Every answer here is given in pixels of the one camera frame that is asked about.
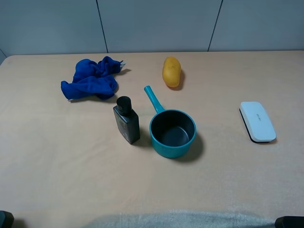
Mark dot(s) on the yellow potato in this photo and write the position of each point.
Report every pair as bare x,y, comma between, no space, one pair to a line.
171,72

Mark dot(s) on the black block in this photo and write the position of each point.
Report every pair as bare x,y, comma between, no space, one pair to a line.
290,222
6,219

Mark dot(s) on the dark green bottle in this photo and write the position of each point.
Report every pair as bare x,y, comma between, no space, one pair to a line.
127,119

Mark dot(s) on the white board eraser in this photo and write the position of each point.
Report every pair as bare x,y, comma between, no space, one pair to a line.
257,122

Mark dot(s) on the black block bottom left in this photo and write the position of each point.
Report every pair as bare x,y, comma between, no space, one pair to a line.
6,219

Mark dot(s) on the teal saucepan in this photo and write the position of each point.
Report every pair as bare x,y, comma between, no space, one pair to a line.
172,131

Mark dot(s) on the grey cloth at bottom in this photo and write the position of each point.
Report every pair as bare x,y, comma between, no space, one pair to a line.
181,219

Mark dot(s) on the blue crumpled cloth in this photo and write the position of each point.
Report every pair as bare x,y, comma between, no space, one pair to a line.
93,78

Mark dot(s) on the black block bottom right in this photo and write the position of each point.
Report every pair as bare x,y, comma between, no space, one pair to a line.
290,222

